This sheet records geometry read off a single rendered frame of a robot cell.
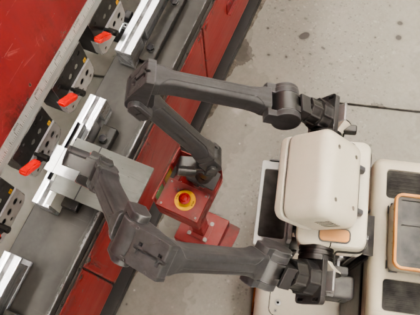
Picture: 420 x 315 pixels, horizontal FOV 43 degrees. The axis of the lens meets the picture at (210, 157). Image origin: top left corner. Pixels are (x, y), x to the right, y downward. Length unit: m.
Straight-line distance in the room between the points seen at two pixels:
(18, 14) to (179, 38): 0.85
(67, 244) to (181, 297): 0.92
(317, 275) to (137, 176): 0.62
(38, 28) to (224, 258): 0.65
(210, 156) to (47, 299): 0.65
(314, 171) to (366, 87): 1.72
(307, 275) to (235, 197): 1.36
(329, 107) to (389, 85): 1.51
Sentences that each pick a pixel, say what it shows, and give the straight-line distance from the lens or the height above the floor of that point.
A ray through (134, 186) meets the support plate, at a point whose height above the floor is 1.00.
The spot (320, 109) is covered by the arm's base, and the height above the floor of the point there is 1.24.
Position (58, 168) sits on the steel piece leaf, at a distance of 1.69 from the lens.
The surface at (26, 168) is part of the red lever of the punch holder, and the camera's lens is 1.39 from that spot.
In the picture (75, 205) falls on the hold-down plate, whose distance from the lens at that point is 1.75.
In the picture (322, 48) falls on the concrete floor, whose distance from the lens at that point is 2.98.
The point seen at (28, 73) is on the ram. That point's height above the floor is 1.45.
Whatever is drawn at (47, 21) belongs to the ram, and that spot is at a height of 1.49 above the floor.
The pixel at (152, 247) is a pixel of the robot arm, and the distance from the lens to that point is 1.00.
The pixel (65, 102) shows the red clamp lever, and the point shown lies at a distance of 1.42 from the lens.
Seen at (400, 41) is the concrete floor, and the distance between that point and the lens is 3.09.
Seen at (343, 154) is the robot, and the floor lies 1.36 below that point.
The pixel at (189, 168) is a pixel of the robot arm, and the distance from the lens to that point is 1.68.
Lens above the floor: 2.52
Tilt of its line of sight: 70 degrees down
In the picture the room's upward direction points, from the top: 8 degrees counter-clockwise
